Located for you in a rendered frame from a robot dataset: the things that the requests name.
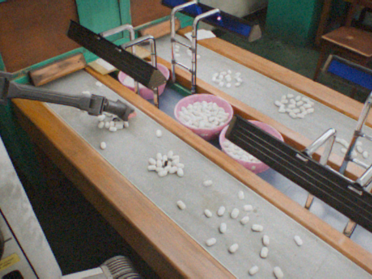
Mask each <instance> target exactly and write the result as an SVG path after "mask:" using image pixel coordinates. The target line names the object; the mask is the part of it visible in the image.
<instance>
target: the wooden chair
mask: <svg viewBox="0 0 372 279"><path fill-rule="evenodd" d="M356 5H361V6H364V7H368V8H371V9H372V2H370V1H366V0H352V5H351V8H350V10H349V12H348V16H347V18H346V24H345V26H344V27H341V28H339V29H335V30H333V31H332V32H330V33H328V34H325V35H323V36H322V40H323V43H322V47H321V50H320V57H319V60H318V64H317V67H316V71H315V74H314V78H313V82H314V83H316V81H317V79H318V76H319V74H320V72H322V70H323V69H322V64H323V63H324V62H326V61H327V59H328V57H329V56H327V57H325V58H324V56H325V55H326V51H327V48H330V49H333V50H336V52H334V53H333V54H334V55H338V56H339V57H342V58H344V59H347V60H350V61H351V62H354V63H357V64H360V65H361V66H363V67H366V68H368V69H370V70H372V68H370V67H368V66H366V65H367V63H368V61H370V60H371V59H372V34H370V33H367V32H364V31H361V30H358V29H356V28H352V27H350V24H351V21H352V18H353V15H354V13H355V10H356ZM343 54H346V55H347V56H350V57H351V58H354V59H357V60H358V61H360V63H359V62H357V61H355V60H352V59H350V58H348V57H346V56H343ZM352 87H353V86H352ZM356 92H357V88H354V87H353V89H352V92H351V95H350V98H352V99H354V97H355V95H356Z"/></svg>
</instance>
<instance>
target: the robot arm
mask: <svg viewBox="0 0 372 279"><path fill-rule="evenodd" d="M12 78H13V74H12V73H6V72H3V71H0V104H1V105H7V104H8V100H9V99H11V98H21V99H27V100H34V101H38V102H47V103H53V104H58V105H66V106H70V107H75V108H77V109H79V110H81V111H86V112H88V115H91V116H95V117H98V115H101V116H102V113H103V112H105V113H109V114H112V115H116V116H118V117H119V118H120V119H122V120H123V121H124V122H127V121H128V119H130V118H132V117H136V115H137V113H136V111H135V109H134V108H133V107H132V106H131V105H129V104H128V103H126V102H122V101H121V100H120V99H118V100H117V101H114V100H110V99H108V98H106V96H103V95H101V94H94V93H92V94H87V93H82V92H80V93H76V94H72V93H67V92H60V91H56V90H50V89H46V88H39V87H36V86H30V85H26V84H20V83H17V82H15V81H13V80H12ZM132 113H133V115H130V114H132Z"/></svg>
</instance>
